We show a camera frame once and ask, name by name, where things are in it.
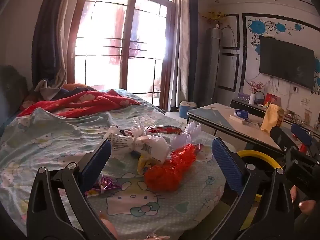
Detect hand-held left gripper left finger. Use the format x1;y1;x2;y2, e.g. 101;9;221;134
26;139;112;240

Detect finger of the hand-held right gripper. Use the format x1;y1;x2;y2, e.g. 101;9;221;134
270;126;294;155
291;124;313;153

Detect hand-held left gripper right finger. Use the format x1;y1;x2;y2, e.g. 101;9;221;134
207;137;295;240

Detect purple foil wrapper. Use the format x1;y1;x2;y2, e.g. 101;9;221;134
86;174;123;196

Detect yellow rimmed black bin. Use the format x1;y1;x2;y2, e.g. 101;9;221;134
236;150;283;205

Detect white foam net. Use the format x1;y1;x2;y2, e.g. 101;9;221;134
132;117;148;138
170;132;192;151
185;121;203;136

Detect white printed plastic bag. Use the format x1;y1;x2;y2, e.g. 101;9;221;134
104;126;171;165

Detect red plastic bag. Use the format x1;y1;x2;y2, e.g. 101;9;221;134
144;144;201;193

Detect person's right hand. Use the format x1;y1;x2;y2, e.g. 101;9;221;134
290;185;317;215

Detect person's left hand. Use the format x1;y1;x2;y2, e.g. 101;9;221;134
100;218;118;240

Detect kraft paper bag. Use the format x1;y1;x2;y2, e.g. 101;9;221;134
260;103;285;134

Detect red gift box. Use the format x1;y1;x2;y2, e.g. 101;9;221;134
264;93;282;108

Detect cartoon printed bed sheet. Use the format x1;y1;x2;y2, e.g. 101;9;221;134
0;104;237;240

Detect black television cabinet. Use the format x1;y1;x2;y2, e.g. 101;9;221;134
230;97;320;140

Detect marble top coffee table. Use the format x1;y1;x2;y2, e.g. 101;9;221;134
187;103;300;157

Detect white flat box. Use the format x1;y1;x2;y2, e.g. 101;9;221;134
229;115;247;125

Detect black round basket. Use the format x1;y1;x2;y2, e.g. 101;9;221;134
255;91;266;106

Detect blue tissue packet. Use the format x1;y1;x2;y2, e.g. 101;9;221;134
234;109;249;121

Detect red printed blanket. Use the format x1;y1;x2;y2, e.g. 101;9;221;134
17;90;140;118

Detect blue white plastic bucket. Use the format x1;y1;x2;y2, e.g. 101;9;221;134
179;101;198;119

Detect blue quilted bed cover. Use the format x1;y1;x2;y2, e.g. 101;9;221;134
110;89;165;115

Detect orange pillow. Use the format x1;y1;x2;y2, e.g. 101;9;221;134
62;83;91;91

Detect grey cloth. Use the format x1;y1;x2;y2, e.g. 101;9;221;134
34;79;63;101

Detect grey standing air conditioner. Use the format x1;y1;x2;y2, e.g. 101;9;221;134
194;27;223;108

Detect dark headboard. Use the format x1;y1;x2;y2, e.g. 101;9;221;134
0;65;28;130

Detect beige curtain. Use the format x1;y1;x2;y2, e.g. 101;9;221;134
54;0;87;91
175;0;191;108

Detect dark blue curtain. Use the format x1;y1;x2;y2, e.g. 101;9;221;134
32;0;69;81
187;0;201;103

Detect brown framed glass door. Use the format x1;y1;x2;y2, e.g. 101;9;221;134
67;0;181;108

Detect yellow artificial flowers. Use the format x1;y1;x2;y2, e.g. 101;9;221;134
202;11;227;28

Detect black wall television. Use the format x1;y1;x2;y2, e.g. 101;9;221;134
259;35;316;91

